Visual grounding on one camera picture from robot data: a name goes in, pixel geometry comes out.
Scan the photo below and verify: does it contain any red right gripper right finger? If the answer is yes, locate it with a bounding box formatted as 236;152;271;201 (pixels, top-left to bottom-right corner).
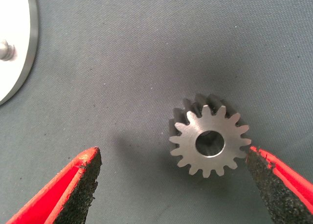
246;145;313;224

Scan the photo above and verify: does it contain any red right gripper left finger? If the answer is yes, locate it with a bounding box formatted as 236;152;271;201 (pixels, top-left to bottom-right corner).
6;146;103;224

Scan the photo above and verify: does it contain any steel planetary gear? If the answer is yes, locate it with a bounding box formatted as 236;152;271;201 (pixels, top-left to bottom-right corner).
168;93;252;179

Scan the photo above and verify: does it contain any round metal carrier plate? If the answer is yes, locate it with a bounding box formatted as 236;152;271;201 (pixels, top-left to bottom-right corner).
0;0;39;107

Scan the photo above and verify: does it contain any dark grey table cloth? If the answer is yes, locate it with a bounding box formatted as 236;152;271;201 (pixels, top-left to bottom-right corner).
0;0;313;224

